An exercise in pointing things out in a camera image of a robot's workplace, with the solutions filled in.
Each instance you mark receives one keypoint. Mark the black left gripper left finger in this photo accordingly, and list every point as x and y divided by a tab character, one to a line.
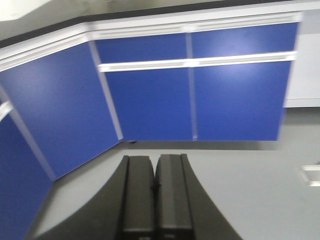
123	209

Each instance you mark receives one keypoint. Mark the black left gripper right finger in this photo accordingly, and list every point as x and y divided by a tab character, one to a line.
184	210

